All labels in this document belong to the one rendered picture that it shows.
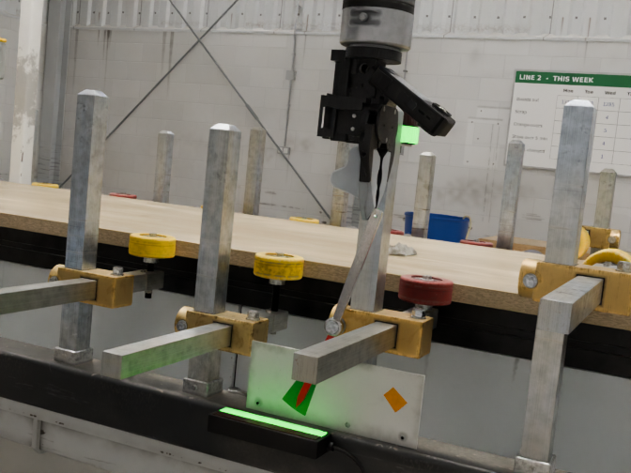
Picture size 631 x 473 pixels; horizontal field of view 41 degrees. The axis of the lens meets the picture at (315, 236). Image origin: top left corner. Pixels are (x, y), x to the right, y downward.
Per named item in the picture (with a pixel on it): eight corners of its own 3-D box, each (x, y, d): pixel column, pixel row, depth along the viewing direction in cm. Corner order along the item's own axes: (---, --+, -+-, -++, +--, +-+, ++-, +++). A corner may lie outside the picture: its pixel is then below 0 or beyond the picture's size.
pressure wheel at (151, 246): (176, 302, 146) (181, 236, 145) (129, 301, 143) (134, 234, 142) (165, 294, 154) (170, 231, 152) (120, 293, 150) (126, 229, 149)
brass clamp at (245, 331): (248, 358, 121) (251, 323, 120) (170, 341, 127) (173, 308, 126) (268, 351, 127) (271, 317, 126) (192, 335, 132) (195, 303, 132)
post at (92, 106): (72, 388, 137) (95, 89, 132) (55, 383, 138) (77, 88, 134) (86, 383, 140) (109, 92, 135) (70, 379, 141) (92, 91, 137)
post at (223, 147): (201, 445, 127) (230, 124, 122) (181, 439, 128) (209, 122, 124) (213, 438, 130) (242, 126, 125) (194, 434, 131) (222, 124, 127)
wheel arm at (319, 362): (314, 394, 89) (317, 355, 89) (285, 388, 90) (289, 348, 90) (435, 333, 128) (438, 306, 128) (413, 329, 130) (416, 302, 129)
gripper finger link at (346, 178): (331, 215, 109) (339, 144, 108) (374, 221, 107) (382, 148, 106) (322, 216, 106) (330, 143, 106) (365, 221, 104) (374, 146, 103)
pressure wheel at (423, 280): (436, 359, 122) (445, 282, 121) (384, 349, 126) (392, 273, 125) (451, 350, 130) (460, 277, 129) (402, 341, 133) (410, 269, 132)
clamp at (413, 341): (419, 359, 111) (423, 322, 110) (325, 341, 116) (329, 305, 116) (431, 352, 116) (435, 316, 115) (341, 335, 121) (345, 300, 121)
